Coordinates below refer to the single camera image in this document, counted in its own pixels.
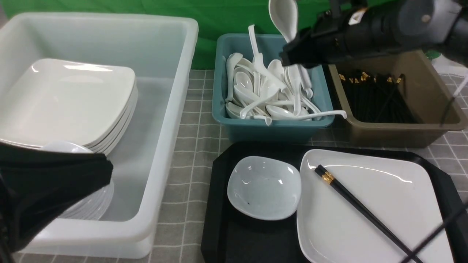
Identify black serving tray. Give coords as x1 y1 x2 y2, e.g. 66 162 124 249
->
201 141 468 263

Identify black chopsticks with gold band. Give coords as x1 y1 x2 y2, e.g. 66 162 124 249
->
314 165 411 256

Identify bundle of black chopsticks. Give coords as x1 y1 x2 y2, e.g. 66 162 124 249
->
339 70 418 124

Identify pile of white soup spoons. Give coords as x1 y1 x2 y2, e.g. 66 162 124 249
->
224 24 347 126

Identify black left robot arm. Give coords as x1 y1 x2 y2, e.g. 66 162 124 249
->
0 141 113 263

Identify stack of white square plates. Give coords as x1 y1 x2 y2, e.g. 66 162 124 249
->
0 58 138 155

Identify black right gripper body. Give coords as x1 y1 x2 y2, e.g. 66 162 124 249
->
280 7 396 68

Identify large translucent white plastic tub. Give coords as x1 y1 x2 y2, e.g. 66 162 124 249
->
1 13 198 259

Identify green backdrop cloth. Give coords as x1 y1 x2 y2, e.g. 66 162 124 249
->
0 0 462 70

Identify brown plastic bin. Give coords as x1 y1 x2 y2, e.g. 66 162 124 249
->
327 51 467 148

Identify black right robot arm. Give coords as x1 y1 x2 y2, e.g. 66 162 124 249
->
280 0 468 68

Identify small white square bowl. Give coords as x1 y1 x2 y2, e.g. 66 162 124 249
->
227 156 302 221

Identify stack of small white bowls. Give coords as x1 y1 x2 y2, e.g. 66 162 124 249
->
40 141 115 220

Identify white ceramic soup spoon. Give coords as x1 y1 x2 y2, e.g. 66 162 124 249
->
268 0 299 43

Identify teal plastic bin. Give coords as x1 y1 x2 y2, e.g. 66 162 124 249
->
212 33 335 143

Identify large white square plate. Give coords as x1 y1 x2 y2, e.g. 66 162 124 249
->
297 149 443 263

